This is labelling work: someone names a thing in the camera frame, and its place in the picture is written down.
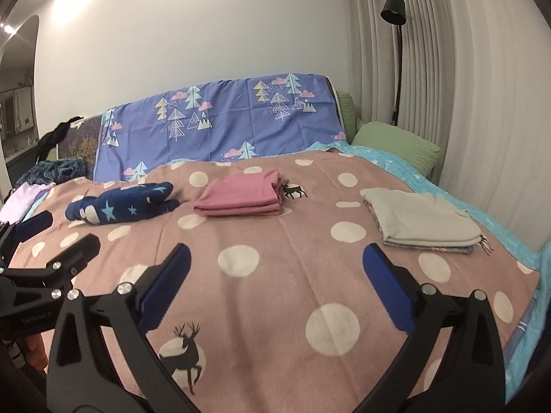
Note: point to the pink polka dot blanket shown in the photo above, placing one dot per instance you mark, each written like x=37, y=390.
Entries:
x=276, y=313

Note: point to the person's left hand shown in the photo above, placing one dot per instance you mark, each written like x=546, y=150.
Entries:
x=34, y=352

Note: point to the navy star fleece garment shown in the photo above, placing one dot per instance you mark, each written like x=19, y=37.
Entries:
x=124, y=205

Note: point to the turquoise bed sheet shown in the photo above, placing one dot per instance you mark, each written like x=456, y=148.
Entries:
x=511, y=259

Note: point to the black cloth on headboard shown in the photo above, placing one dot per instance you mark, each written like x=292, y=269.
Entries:
x=50, y=140

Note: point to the black floor lamp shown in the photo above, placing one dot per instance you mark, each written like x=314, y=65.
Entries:
x=394, y=14

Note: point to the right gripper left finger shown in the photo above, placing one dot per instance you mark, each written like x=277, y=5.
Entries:
x=82, y=376

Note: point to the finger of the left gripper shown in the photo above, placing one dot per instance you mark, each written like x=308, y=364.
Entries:
x=69, y=257
x=12, y=235

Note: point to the lavender folded cloth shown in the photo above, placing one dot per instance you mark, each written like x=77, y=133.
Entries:
x=21, y=200

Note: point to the arched wall mirror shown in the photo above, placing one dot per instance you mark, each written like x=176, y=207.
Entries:
x=18, y=119

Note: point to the grey pleated curtain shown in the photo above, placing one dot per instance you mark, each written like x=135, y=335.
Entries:
x=476, y=82

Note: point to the teal knitted blanket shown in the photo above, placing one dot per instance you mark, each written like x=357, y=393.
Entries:
x=54, y=171

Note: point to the green pillow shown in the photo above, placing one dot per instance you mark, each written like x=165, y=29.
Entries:
x=421, y=154

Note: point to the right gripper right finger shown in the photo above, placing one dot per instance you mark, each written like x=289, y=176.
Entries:
x=470, y=377

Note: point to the blue tree print sheet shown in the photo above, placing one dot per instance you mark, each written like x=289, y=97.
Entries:
x=227, y=120

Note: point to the folded coral orange garment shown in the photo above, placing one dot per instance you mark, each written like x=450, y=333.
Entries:
x=240, y=212

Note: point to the folded beige cloth stack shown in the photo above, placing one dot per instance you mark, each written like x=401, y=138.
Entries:
x=423, y=221

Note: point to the pink garment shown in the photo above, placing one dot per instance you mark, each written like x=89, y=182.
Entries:
x=261, y=189

